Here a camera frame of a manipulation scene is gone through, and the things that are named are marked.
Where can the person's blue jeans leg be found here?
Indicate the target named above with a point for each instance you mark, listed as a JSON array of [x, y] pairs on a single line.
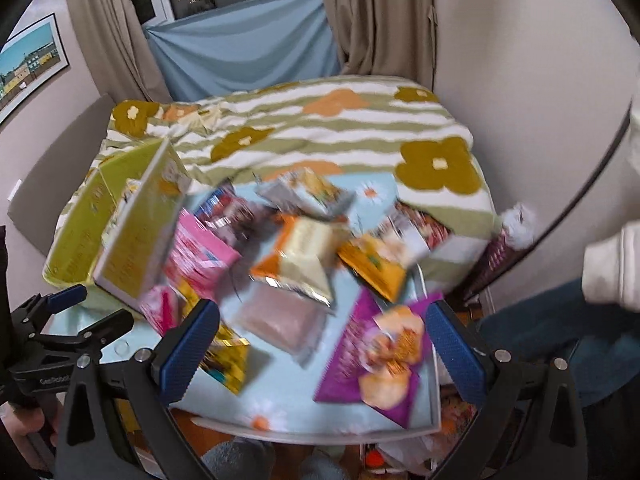
[[540, 330]]

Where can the beige curtain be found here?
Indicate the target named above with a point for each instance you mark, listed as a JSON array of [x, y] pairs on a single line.
[[110, 20], [380, 20]]

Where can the red white snack packet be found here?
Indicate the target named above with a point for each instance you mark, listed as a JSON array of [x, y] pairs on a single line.
[[420, 230]]

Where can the framed wall poster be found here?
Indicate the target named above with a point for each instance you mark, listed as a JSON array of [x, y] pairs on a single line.
[[30, 65]]

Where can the purple snack packet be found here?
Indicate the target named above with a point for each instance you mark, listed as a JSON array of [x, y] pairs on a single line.
[[350, 350]]

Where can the blue cloth sheet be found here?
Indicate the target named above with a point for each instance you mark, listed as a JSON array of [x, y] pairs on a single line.
[[240, 50]]

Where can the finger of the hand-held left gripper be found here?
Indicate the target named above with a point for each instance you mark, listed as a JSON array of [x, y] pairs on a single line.
[[65, 297], [100, 327]]

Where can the green striped flower blanket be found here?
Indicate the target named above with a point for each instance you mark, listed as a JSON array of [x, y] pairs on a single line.
[[325, 130]]

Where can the person's left hand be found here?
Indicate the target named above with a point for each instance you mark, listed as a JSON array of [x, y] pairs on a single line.
[[15, 430]]

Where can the grey padded headboard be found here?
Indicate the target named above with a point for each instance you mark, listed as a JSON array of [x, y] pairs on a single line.
[[55, 170]]

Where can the white wall switch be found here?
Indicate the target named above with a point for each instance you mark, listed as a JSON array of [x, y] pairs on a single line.
[[15, 190]]

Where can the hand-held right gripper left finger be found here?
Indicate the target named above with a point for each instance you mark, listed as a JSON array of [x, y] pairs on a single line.
[[192, 350]]

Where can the grey fuzzy cloth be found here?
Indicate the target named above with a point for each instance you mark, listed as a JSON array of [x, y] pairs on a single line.
[[240, 460]]

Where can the yellow-green cardboard box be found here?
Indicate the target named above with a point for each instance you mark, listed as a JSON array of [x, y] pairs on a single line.
[[130, 230]]

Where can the dark red blue snack packet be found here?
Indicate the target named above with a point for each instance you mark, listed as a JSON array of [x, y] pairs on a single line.
[[230, 212]]

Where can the purple striped bag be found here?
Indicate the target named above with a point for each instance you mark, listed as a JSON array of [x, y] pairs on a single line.
[[492, 260]]

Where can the orange white snack packet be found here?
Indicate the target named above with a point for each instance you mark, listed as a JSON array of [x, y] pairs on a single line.
[[305, 255]]

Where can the translucent pink snack packet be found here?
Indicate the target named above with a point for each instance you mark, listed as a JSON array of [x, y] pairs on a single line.
[[280, 320]]

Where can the person's white sleeve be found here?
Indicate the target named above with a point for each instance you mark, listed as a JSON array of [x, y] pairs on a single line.
[[615, 270]]

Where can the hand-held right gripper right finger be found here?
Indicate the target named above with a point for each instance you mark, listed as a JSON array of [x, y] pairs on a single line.
[[457, 355]]

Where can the white plastic bag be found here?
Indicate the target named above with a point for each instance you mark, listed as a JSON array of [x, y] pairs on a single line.
[[405, 455], [517, 225]]

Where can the silver yellow snack packet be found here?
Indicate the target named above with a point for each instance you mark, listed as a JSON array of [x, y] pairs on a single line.
[[310, 190]]

